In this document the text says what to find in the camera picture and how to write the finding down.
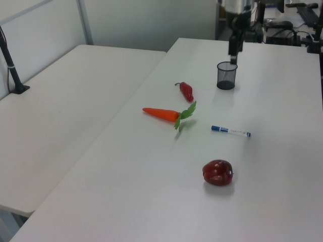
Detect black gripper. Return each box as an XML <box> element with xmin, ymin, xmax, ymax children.
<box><xmin>226</xmin><ymin>10</ymin><xmax>252</xmax><ymax>65</ymax></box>

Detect white blue marker pen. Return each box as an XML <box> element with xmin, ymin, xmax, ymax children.
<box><xmin>210</xmin><ymin>125</ymin><xmax>252</xmax><ymax>139</ymax></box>

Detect black mesh pen cup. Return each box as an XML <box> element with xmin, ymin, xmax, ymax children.
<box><xmin>216</xmin><ymin>61</ymin><xmax>239</xmax><ymax>90</ymax></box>

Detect black monitor stand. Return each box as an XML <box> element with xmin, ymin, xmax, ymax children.
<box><xmin>252</xmin><ymin>0</ymin><xmax>266</xmax><ymax>42</ymax></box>

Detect black electronics box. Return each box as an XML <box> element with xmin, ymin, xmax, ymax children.
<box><xmin>263</xmin><ymin>29</ymin><xmax>307</xmax><ymax>47</ymax></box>

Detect black handheld device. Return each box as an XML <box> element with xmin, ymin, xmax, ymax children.
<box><xmin>263</xmin><ymin>21</ymin><xmax>294</xmax><ymax>33</ymax></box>

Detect red toy chili pepper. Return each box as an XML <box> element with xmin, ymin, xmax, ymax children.
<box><xmin>174</xmin><ymin>81</ymin><xmax>195</xmax><ymax>103</ymax></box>

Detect black keyboard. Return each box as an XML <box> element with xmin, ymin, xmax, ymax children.
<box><xmin>285</xmin><ymin>2</ymin><xmax>323</xmax><ymax>27</ymax></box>

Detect orange toy carrot green leaves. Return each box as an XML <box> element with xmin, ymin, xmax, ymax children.
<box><xmin>142</xmin><ymin>100</ymin><xmax>198</xmax><ymax>133</ymax></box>

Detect dark red toy apple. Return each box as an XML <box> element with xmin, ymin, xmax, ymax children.
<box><xmin>202</xmin><ymin>159</ymin><xmax>234</xmax><ymax>187</ymax></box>

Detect white side table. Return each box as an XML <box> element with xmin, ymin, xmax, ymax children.
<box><xmin>0</xmin><ymin>44</ymin><xmax>168</xmax><ymax>218</ymax></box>

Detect black pole with base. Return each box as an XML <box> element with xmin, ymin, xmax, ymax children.
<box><xmin>0</xmin><ymin>24</ymin><xmax>31</xmax><ymax>95</ymax></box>

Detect black clamp mount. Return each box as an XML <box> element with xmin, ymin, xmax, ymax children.
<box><xmin>306</xmin><ymin>14</ymin><xmax>323</xmax><ymax>54</ymax></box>

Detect grey partition frame post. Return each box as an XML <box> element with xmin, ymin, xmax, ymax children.
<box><xmin>76</xmin><ymin>0</ymin><xmax>94</xmax><ymax>46</ymax></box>

